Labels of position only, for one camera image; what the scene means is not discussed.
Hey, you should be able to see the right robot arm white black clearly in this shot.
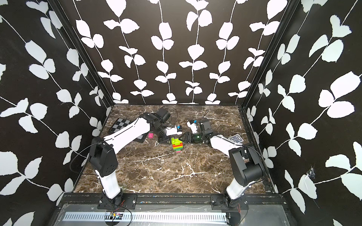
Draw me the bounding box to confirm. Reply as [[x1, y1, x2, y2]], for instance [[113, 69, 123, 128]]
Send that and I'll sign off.
[[179, 119, 265, 201]]

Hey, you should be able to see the white slotted cable duct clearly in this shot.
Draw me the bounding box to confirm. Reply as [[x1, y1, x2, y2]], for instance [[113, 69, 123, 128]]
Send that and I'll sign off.
[[61, 212, 228, 224]]

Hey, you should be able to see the lime long lego brick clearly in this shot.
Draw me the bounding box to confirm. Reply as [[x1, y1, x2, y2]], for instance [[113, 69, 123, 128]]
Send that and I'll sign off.
[[171, 138, 183, 147]]

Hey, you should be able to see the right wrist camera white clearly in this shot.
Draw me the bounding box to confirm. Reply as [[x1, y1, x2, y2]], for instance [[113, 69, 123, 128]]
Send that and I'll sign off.
[[187, 120, 198, 134]]

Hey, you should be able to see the black white checkerboard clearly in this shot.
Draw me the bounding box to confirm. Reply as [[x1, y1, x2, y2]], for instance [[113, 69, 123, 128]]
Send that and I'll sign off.
[[107, 118, 148, 143]]

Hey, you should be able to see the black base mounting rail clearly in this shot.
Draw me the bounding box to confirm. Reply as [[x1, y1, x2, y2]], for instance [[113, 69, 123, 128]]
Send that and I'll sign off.
[[59, 193, 288, 211]]

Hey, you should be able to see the small circuit board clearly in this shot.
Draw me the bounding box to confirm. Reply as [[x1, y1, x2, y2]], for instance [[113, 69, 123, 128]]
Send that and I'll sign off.
[[104, 212, 123, 222]]

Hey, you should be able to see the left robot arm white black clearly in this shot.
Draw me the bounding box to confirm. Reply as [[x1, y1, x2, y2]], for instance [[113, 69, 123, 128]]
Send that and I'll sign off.
[[89, 107, 171, 199]]

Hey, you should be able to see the lime small lego brick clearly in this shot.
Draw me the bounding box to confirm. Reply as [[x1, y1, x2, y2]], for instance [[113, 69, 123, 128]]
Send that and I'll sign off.
[[171, 137, 179, 145]]

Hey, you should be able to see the blue playing card box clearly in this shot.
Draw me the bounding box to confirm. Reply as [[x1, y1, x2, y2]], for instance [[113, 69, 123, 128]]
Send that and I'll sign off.
[[228, 134, 244, 144]]

